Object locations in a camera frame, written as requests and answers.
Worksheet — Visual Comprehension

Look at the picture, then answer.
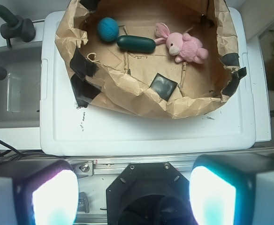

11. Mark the blue textured ball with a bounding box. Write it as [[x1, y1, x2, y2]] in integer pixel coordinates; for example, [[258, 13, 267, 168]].
[[97, 17, 119, 42]]

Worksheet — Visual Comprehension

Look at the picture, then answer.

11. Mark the black faucet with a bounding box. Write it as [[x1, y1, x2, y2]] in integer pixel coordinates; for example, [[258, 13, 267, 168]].
[[0, 5, 36, 81]]

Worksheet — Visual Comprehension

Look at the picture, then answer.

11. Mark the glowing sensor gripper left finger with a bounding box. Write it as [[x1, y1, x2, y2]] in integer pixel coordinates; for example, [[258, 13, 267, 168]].
[[0, 159, 79, 225]]

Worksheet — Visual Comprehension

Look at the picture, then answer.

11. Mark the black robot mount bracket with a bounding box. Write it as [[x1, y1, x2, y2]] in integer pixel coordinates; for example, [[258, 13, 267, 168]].
[[106, 162, 196, 225]]

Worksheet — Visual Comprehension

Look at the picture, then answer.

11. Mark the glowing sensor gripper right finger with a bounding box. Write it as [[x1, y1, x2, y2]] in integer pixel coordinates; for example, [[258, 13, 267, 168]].
[[189, 153, 274, 225]]

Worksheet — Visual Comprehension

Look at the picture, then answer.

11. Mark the white plastic bin lid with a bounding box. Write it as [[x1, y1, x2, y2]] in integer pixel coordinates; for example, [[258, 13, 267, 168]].
[[39, 11, 256, 157]]

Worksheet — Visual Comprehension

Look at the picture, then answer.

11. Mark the crumpled brown paper bag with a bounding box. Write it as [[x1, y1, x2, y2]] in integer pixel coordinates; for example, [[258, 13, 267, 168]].
[[55, 0, 247, 119]]

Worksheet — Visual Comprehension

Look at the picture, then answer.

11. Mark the dark green plastic pickle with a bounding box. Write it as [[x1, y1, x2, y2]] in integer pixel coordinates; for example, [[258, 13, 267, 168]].
[[116, 35, 156, 53]]

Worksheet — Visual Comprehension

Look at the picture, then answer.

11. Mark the aluminium extrusion rail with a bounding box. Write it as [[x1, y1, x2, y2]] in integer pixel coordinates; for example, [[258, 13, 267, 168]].
[[66, 146, 274, 175]]

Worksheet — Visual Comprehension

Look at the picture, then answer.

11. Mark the black cable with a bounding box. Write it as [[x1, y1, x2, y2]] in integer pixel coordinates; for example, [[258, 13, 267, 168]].
[[0, 133, 46, 162]]

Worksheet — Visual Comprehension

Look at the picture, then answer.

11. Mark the grey sink basin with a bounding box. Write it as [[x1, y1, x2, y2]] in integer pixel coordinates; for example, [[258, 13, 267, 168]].
[[0, 41, 42, 128]]

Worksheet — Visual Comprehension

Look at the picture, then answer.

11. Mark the pink plush bunny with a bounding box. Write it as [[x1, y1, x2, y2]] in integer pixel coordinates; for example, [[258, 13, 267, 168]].
[[154, 22, 209, 64]]

